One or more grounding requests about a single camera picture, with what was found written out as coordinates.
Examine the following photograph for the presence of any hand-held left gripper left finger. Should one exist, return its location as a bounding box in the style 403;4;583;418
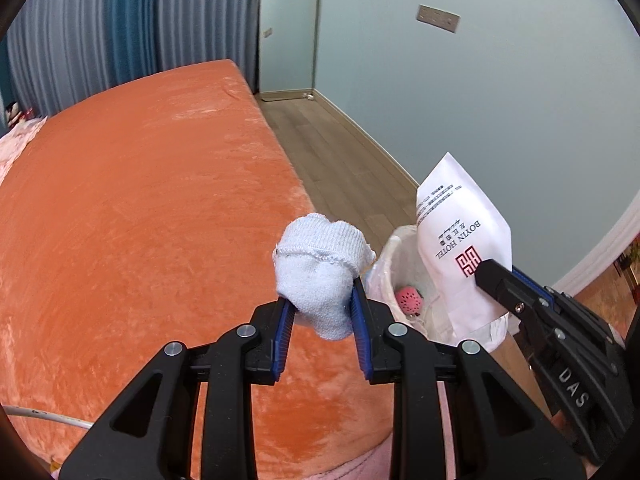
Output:
59;297;297;480

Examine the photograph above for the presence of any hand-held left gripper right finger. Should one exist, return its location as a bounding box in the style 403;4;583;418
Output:
350;276;587;480

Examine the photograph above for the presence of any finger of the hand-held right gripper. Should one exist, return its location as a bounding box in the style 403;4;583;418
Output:
474;258;547;327
511;267;564;311

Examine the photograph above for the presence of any trash bin with white liner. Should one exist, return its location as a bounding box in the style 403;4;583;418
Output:
367;224;521;356

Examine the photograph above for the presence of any white sock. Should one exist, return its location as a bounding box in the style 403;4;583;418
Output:
271;213;377;341

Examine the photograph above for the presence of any white printed paper bag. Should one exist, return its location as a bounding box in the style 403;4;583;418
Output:
415;151;513;337

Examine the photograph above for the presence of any pink perforated ball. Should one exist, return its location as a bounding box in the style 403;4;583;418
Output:
396;287;426;317

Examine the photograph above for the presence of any orange plush blanket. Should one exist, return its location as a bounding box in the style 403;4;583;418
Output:
0;58;396;461

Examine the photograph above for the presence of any pink quilt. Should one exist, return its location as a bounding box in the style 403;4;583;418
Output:
0;116;48;186

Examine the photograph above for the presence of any grey and blue curtain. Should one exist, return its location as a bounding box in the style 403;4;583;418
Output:
0;0;266;116

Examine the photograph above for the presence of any small plush toy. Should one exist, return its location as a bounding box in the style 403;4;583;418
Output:
2;102;36;128

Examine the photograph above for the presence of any white cable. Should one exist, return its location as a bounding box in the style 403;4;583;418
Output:
7;404;96;431

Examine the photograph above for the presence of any pale door with gold frame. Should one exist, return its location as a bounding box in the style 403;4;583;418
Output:
257;0;326;96

